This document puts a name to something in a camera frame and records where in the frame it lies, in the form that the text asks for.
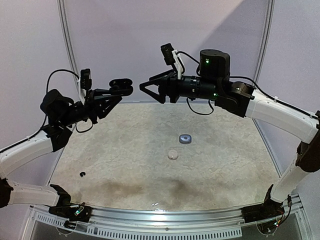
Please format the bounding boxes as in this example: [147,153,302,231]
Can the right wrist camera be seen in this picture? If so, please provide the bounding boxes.
[160,43,185,80]

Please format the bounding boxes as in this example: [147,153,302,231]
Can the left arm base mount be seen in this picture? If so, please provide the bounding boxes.
[48,184,93,223]

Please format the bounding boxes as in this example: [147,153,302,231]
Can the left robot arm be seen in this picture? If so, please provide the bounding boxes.
[0,68,133,217]

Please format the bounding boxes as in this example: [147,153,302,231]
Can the pink earbud charging case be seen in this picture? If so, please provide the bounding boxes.
[167,149,179,160]

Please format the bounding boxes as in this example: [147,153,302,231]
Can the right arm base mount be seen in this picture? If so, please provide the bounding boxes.
[241,184,292,225]

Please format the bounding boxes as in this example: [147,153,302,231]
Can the aluminium front rail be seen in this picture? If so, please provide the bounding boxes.
[29,193,303,238]

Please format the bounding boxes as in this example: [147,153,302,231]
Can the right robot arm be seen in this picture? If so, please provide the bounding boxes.
[139,49,320,218]

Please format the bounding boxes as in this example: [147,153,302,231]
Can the black earbud case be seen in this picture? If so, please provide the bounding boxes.
[109,78,134,97]

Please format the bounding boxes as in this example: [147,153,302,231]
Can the purple earbud charging case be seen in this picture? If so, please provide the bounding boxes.
[178,134,192,144]

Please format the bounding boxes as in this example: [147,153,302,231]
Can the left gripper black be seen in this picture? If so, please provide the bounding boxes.
[58,88,122,127]

